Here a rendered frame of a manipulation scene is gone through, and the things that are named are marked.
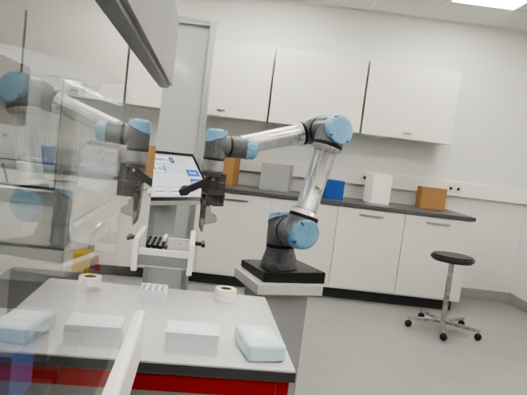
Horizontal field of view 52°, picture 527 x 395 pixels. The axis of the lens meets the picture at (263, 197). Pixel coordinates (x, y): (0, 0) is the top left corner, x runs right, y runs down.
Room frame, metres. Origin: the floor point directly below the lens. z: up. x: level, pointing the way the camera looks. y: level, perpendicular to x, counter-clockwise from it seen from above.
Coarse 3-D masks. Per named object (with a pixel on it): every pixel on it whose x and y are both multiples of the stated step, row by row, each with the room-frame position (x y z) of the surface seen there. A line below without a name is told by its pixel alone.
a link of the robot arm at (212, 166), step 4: (204, 160) 1.88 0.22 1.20; (208, 160) 1.86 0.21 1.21; (212, 160) 1.93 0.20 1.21; (204, 164) 1.87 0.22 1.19; (208, 164) 1.86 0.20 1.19; (212, 164) 1.86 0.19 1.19; (216, 164) 1.86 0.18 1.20; (220, 164) 1.87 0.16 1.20; (204, 168) 1.87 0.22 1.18; (208, 168) 1.86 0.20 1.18; (212, 168) 1.86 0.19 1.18; (216, 168) 1.86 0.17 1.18; (220, 168) 1.88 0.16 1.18; (216, 172) 1.87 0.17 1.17; (220, 172) 1.89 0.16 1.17
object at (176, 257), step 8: (168, 240) 2.00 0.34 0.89; (176, 240) 2.00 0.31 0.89; (184, 240) 2.00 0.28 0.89; (152, 248) 1.76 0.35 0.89; (168, 248) 2.00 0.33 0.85; (176, 248) 2.00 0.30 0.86; (184, 248) 2.00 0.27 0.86; (144, 256) 1.75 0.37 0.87; (152, 256) 1.75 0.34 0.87; (160, 256) 1.75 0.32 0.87; (168, 256) 1.76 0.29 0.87; (176, 256) 1.76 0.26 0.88; (184, 256) 1.77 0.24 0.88; (144, 264) 1.75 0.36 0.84; (152, 264) 1.75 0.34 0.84; (160, 264) 1.75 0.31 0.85; (168, 264) 1.76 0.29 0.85; (176, 264) 1.76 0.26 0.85; (184, 264) 1.76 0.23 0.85
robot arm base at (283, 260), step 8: (272, 248) 2.12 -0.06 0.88; (280, 248) 2.11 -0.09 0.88; (288, 248) 2.12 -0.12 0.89; (264, 256) 2.14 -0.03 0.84; (272, 256) 2.11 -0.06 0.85; (280, 256) 2.10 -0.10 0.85; (288, 256) 2.11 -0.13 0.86; (264, 264) 2.12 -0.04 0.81; (272, 264) 2.10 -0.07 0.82; (280, 264) 2.10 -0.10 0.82; (288, 264) 2.10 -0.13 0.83; (296, 264) 2.15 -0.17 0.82
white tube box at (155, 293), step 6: (144, 288) 1.62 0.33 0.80; (150, 288) 1.64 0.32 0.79; (156, 288) 1.64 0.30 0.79; (162, 288) 1.65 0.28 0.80; (144, 294) 1.60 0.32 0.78; (150, 294) 1.60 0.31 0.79; (156, 294) 1.60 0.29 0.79; (162, 294) 1.60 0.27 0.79; (144, 300) 1.60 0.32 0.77; (150, 300) 1.60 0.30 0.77; (156, 300) 1.60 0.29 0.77; (162, 300) 1.60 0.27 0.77
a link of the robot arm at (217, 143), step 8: (208, 136) 1.87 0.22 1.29; (216, 136) 1.86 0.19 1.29; (224, 136) 1.87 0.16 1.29; (208, 144) 1.87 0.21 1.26; (216, 144) 1.86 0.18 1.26; (224, 144) 1.87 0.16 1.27; (208, 152) 1.87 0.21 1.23; (216, 152) 1.86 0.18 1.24; (224, 152) 1.88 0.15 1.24; (216, 160) 1.86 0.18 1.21
